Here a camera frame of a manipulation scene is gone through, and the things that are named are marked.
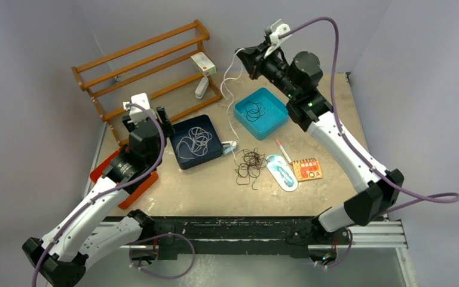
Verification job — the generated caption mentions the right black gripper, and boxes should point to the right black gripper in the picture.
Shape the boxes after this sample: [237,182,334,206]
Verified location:
[235,40,299,100]

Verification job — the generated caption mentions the black cable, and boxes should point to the black cable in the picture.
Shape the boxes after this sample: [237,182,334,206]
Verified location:
[243,100,267,123]

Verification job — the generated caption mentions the cable bundle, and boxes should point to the cable bundle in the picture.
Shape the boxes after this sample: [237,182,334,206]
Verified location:
[234,148,268,190]

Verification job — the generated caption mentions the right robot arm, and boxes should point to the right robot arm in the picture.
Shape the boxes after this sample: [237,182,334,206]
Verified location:
[235,43,404,243]

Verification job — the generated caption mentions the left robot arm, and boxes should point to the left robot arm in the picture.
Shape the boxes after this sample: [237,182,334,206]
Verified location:
[22,102,174,286]

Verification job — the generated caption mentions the dark blue square tray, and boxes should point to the dark blue square tray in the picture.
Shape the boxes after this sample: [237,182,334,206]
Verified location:
[170,114,222,170]

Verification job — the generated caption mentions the teal square tray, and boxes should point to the teal square tray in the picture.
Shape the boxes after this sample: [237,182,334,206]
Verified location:
[234,87,289,141]

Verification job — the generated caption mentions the orange square tray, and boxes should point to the orange square tray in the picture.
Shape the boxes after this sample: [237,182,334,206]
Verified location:
[89,150,159,210]

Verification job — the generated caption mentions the orange white pen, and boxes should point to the orange white pen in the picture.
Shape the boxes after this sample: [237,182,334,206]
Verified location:
[276,139,292,165]

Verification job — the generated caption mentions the wooden shelf rack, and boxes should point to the wooden shelf rack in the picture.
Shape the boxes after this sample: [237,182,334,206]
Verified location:
[71,20,223,146]

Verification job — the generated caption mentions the white blue small device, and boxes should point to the white blue small device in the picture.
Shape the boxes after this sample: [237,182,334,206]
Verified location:
[221,141,237,155]

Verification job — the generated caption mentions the toothbrush blister pack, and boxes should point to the toothbrush blister pack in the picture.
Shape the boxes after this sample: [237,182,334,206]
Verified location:
[265,154,298,192]

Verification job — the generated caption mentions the orange small notebook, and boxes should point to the orange small notebook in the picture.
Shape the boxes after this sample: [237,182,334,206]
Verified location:
[292,158,323,182]

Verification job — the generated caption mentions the white cardboard box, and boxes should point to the white cardboard box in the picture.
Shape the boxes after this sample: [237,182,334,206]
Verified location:
[191,52,217,77]

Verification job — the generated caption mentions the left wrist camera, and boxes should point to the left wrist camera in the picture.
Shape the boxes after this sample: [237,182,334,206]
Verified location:
[123,93,155,124]

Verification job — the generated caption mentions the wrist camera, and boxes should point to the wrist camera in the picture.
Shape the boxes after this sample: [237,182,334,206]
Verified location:
[264,19,291,59]
[123,93,155,124]

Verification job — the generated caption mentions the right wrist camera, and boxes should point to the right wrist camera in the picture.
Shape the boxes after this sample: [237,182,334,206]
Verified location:
[264,19,291,59]

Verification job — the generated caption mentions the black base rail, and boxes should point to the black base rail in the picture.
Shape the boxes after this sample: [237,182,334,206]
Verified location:
[132,215,350,263]

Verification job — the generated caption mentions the aluminium frame rails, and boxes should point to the aluminium frame rails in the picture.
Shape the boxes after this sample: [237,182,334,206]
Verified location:
[47,123,418,287]

